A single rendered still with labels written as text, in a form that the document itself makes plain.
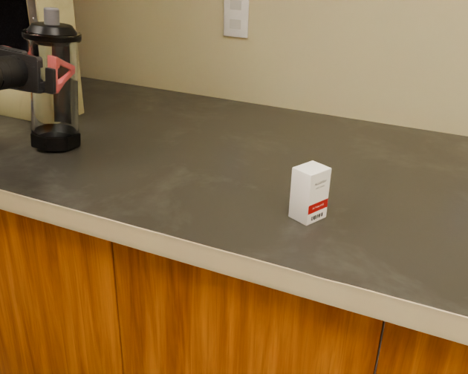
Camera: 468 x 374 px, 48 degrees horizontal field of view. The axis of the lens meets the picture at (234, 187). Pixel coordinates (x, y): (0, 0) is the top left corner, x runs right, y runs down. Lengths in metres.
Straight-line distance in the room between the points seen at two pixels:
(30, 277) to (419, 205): 0.73
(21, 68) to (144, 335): 0.52
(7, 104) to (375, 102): 0.89
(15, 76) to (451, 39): 0.92
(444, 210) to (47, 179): 0.69
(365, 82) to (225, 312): 0.74
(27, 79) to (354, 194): 0.62
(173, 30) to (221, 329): 0.92
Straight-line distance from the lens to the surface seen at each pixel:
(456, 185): 1.05
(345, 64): 1.36
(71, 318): 1.08
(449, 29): 1.32
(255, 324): 0.84
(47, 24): 1.09
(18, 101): 1.34
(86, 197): 0.92
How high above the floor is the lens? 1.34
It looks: 26 degrees down
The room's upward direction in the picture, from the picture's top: 2 degrees clockwise
